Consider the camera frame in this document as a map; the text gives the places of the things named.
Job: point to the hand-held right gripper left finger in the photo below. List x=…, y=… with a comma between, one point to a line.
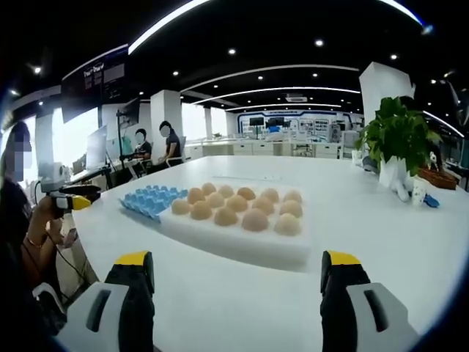
x=110, y=319

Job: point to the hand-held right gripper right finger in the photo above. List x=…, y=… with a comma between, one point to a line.
x=362, y=319

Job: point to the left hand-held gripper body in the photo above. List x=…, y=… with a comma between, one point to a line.
x=51, y=176

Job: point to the blue egg tray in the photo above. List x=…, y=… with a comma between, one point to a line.
x=146, y=201

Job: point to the group of brown eggs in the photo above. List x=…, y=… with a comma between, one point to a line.
x=234, y=203

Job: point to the white foam egg tray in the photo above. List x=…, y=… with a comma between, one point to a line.
x=234, y=247

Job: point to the person's left hand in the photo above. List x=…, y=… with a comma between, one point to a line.
x=40, y=218

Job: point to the grey computer monitor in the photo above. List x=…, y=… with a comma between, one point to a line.
x=96, y=146

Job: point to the person's head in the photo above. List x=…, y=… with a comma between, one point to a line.
x=20, y=128

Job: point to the white chair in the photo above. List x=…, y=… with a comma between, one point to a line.
x=41, y=289

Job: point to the white table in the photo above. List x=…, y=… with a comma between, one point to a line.
x=366, y=242

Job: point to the black hanging sign board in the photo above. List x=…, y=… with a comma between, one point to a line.
x=95, y=84

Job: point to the small blue object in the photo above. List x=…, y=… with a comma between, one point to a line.
x=433, y=201

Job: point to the patterned paper cup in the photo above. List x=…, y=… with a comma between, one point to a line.
x=418, y=192

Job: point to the white plant pot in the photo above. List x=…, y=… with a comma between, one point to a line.
x=389, y=172

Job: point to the brown woven basket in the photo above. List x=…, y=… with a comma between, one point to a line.
x=438, y=179

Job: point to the white low cabinets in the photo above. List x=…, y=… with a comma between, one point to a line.
x=264, y=148

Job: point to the green leafy plant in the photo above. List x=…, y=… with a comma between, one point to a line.
x=399, y=135

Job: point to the background display wall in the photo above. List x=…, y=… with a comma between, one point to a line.
x=300, y=124

